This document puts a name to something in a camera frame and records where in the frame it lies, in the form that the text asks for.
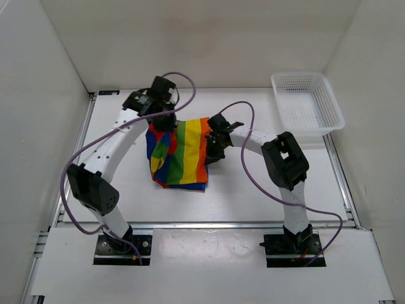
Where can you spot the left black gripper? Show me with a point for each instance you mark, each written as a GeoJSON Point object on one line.
{"type": "Point", "coordinates": [169, 126]}

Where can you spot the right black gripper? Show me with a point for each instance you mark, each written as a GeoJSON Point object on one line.
{"type": "Point", "coordinates": [211, 156]}

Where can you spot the rainbow striped shorts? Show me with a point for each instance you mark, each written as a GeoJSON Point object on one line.
{"type": "Point", "coordinates": [177, 158]}

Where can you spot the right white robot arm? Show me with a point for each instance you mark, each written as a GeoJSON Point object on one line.
{"type": "Point", "coordinates": [285, 162]}

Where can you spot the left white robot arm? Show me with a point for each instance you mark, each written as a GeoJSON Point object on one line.
{"type": "Point", "coordinates": [91, 180]}

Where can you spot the white plastic mesh basket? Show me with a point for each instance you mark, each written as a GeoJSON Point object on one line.
{"type": "Point", "coordinates": [306, 104]}

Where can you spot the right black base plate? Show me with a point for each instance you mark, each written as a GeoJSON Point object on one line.
{"type": "Point", "coordinates": [281, 253]}

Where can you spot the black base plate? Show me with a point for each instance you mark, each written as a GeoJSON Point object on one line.
{"type": "Point", "coordinates": [109, 251]}
{"type": "Point", "coordinates": [281, 253]}

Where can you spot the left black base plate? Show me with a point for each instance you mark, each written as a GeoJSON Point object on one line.
{"type": "Point", "coordinates": [109, 251]}

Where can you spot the aluminium front rail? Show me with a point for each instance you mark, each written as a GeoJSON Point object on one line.
{"type": "Point", "coordinates": [213, 225]}

